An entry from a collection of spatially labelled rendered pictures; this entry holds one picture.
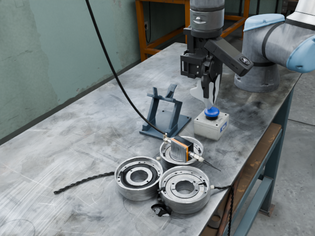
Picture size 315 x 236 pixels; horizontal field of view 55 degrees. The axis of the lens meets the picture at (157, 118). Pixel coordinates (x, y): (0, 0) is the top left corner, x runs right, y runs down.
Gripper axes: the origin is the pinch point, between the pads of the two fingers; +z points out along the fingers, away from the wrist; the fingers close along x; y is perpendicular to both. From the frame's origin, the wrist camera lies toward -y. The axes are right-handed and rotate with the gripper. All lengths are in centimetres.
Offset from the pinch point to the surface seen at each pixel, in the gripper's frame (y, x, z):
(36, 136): 42, 26, 8
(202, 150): -3.5, 12.0, 5.1
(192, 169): -5.0, 19.5, 4.6
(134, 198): 2.1, 31.2, 6.7
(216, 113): -1.7, 0.6, 1.6
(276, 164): -10, -51, 55
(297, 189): -20, -75, 88
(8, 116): 161, -21, 65
